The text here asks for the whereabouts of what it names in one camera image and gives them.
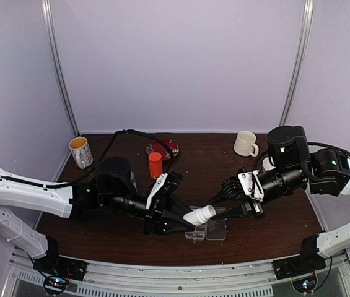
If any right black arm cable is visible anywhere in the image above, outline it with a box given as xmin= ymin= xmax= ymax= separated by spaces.
xmin=307 ymin=141 xmax=350 ymax=171

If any aluminium frame post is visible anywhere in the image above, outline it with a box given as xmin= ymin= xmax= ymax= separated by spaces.
xmin=279 ymin=0 xmax=314 ymax=126
xmin=41 ymin=0 xmax=80 ymax=136

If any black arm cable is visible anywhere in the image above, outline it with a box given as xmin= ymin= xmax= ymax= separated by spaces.
xmin=307 ymin=141 xmax=350 ymax=171
xmin=0 ymin=129 xmax=180 ymax=188

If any yellow interior patterned mug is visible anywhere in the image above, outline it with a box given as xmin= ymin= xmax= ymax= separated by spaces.
xmin=69 ymin=136 xmax=94 ymax=170

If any right aluminium frame post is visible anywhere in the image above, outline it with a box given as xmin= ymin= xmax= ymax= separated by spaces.
xmin=279 ymin=0 xmax=314 ymax=126

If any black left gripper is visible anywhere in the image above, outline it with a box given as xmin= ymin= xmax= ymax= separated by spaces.
xmin=103 ymin=189 xmax=199 ymax=237

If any left aluminium frame post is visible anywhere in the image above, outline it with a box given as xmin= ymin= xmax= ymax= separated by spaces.
xmin=41 ymin=0 xmax=80 ymax=136

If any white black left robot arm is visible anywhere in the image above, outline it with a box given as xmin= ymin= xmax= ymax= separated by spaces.
xmin=0 ymin=157 xmax=194 ymax=275

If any small white bowl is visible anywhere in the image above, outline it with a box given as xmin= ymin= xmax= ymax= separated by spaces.
xmin=261 ymin=157 xmax=275 ymax=172

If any white pill bottle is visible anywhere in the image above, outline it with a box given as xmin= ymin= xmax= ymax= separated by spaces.
xmin=183 ymin=205 xmax=217 ymax=226

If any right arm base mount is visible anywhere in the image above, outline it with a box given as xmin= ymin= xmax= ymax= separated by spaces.
xmin=273 ymin=252 xmax=326 ymax=295

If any grey lid pill bottle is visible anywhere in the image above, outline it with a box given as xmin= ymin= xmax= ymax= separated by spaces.
xmin=130 ymin=171 xmax=137 ymax=189

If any clear plastic pill organizer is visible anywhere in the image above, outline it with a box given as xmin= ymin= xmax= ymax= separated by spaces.
xmin=185 ymin=219 xmax=227 ymax=243

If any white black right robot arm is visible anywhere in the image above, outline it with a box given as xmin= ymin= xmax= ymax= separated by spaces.
xmin=209 ymin=126 xmax=350 ymax=277

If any red floral plate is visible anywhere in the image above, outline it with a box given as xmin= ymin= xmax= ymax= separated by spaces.
xmin=145 ymin=139 xmax=180 ymax=161

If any cream ribbed mug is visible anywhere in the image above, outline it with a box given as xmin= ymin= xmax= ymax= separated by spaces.
xmin=234 ymin=131 xmax=259 ymax=157

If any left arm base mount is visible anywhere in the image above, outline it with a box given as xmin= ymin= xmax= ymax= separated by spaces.
xmin=27 ymin=251 xmax=87 ymax=296

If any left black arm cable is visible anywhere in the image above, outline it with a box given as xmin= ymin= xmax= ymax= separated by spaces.
xmin=0 ymin=129 xmax=180 ymax=188

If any orange pill bottle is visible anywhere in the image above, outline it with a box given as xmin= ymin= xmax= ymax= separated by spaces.
xmin=148 ymin=152 xmax=163 ymax=179

